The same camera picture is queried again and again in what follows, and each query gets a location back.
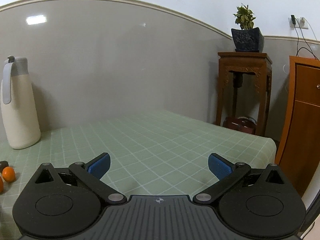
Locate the green checked tablecloth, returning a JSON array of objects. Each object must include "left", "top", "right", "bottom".
[{"left": 1, "top": 111, "right": 276, "bottom": 239}]

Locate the orange wooden cabinet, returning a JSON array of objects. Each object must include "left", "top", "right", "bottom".
[{"left": 275, "top": 56, "right": 320, "bottom": 196}]

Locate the orange tangerine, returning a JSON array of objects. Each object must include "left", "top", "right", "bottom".
[
  {"left": 0, "top": 176, "right": 4, "bottom": 193},
  {"left": 2, "top": 166, "right": 16, "bottom": 183}
]

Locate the dark round fruit far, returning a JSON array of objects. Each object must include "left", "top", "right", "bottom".
[{"left": 0, "top": 161, "right": 9, "bottom": 173}]

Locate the white thermos jug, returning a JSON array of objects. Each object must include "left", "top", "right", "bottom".
[{"left": 1, "top": 55, "right": 41, "bottom": 150}]

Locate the dark wooden plant stand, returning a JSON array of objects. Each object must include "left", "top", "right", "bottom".
[{"left": 214, "top": 51, "right": 272, "bottom": 136}]

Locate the potted green plant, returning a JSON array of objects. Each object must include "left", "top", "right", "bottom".
[{"left": 231, "top": 4, "right": 264, "bottom": 53}]

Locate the wall socket with plugs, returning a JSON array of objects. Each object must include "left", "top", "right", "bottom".
[{"left": 289, "top": 15, "right": 309, "bottom": 29}]

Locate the black power cable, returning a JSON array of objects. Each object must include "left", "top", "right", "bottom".
[{"left": 292, "top": 17, "right": 320, "bottom": 61}]

